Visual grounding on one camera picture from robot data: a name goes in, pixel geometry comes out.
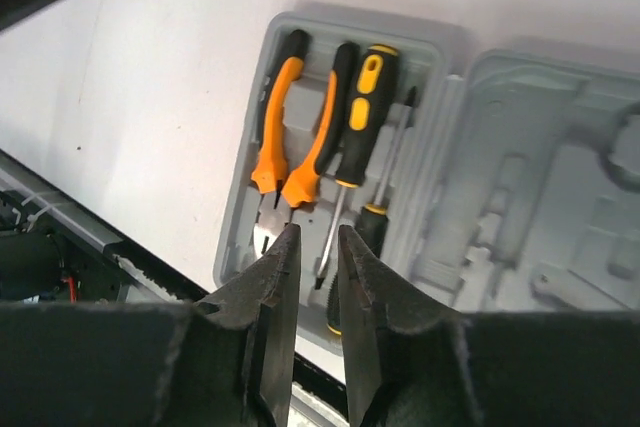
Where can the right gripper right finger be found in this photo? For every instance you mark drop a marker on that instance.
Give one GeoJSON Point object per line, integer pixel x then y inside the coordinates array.
{"type": "Point", "coordinates": [411, 361]}

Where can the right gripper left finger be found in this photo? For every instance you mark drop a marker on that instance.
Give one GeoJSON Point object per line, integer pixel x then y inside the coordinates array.
{"type": "Point", "coordinates": [226, 360]}

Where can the black yellow screwdriver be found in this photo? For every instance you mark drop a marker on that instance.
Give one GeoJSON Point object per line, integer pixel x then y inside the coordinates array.
{"type": "Point", "coordinates": [368, 104]}
{"type": "Point", "coordinates": [372, 221]}

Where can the orange handled pliers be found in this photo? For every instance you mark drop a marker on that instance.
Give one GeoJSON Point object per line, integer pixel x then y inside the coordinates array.
{"type": "Point", "coordinates": [299, 130]}

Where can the grey plastic tool case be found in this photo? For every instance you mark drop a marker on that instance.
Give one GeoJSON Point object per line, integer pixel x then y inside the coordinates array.
{"type": "Point", "coordinates": [517, 184]}

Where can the aluminium front rail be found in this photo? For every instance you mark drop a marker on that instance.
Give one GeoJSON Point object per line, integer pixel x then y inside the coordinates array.
{"type": "Point", "coordinates": [54, 250]}

